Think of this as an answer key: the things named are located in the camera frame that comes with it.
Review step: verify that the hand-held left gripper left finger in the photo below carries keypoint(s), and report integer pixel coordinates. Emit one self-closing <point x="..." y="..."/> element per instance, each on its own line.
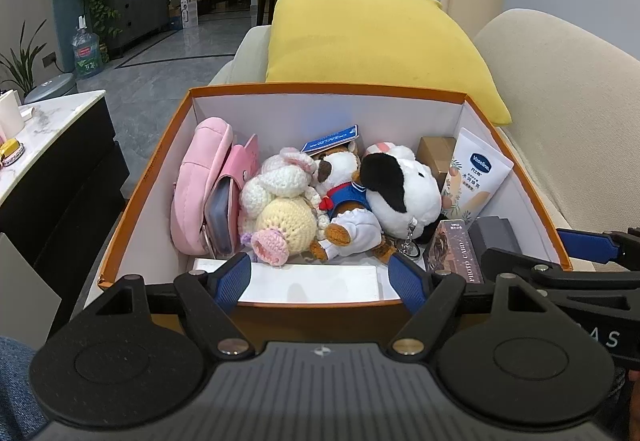
<point x="230" y="281"/>

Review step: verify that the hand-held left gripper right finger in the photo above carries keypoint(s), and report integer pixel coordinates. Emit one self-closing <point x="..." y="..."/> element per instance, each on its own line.
<point x="407" y="283"/>

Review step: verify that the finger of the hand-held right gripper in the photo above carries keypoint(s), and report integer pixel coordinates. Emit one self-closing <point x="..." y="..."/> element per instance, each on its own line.
<point x="520" y="268"/>
<point x="587" y="246"/>

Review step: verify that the small grey box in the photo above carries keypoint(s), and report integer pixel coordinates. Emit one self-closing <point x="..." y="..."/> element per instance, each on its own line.
<point x="495" y="236"/>

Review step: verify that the dark printed card box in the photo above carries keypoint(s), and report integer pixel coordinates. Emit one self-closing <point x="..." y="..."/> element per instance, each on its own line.
<point x="452" y="246"/>

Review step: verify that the pink cat-ear wallet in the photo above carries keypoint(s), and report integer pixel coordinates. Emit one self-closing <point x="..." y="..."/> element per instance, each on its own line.
<point x="225" y="211"/>

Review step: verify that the white box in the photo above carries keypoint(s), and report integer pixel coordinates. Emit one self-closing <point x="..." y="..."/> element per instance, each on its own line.
<point x="310" y="281"/>

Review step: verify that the crochet bunny doll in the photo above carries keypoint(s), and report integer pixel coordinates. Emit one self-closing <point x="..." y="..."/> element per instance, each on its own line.
<point x="285" y="216"/>

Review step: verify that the white plush dog black ear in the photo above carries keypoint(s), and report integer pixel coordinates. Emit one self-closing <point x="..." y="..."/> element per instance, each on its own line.
<point x="415" y="191"/>

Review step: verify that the pink fabric pouch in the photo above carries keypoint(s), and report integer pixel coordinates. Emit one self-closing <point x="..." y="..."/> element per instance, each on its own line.
<point x="200" y="181"/>

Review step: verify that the white lotion tube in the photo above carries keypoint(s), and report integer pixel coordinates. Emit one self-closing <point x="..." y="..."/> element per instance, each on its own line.
<point x="475" y="171"/>

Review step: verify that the brown sailor dog plush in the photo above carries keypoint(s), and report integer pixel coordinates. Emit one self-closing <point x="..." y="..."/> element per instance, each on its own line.
<point x="345" y="186"/>

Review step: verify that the brown cardboard box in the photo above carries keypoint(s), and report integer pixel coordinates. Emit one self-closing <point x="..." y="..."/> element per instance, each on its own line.
<point x="434" y="158"/>

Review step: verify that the blue card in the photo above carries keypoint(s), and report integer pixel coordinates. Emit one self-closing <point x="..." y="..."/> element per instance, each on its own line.
<point x="332" y="138"/>

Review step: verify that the orange storage box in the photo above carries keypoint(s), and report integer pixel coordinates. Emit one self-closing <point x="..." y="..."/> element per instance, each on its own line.
<point x="325" y="113"/>

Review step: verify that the metal keyring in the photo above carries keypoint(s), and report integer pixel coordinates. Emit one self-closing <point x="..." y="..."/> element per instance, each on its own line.
<point x="411" y="233"/>

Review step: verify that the beige sofa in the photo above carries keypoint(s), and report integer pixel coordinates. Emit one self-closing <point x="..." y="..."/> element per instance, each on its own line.
<point x="565" y="111"/>

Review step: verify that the person's blue jeans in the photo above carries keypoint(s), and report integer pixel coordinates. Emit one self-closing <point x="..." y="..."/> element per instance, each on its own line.
<point x="17" y="386"/>

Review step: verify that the marble top side table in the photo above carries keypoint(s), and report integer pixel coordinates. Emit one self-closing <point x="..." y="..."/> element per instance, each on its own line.
<point x="55" y="116"/>

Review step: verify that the yellow pillow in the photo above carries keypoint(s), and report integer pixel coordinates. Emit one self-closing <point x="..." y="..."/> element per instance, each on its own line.
<point x="370" y="36"/>

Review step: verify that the large water bottle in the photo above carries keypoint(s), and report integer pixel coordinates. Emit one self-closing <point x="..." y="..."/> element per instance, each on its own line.
<point x="87" y="53"/>

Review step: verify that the white standing carton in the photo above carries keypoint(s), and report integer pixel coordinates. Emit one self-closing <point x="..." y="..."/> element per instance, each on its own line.
<point x="189" y="13"/>

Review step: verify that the dark grey cabinet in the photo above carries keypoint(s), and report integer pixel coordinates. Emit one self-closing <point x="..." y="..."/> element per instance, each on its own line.
<point x="140" y="6"/>

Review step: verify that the long-leaf potted plant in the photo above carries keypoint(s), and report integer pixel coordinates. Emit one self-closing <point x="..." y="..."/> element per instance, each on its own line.
<point x="22" y="66"/>

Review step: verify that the wall outlet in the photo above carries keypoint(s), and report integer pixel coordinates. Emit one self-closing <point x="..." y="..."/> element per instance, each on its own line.
<point x="49" y="59"/>

